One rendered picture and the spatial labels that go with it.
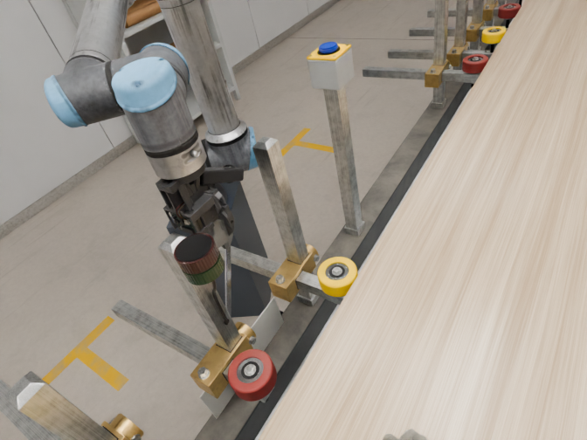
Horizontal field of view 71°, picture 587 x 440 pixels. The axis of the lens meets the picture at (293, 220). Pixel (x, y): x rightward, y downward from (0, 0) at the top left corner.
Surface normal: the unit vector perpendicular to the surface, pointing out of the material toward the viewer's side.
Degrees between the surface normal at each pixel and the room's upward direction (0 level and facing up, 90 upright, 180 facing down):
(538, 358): 0
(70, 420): 90
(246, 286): 90
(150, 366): 0
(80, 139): 90
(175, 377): 0
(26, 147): 90
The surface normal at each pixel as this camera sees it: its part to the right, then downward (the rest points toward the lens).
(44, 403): 0.83, 0.23
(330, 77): -0.52, 0.65
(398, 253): -0.20, -0.73
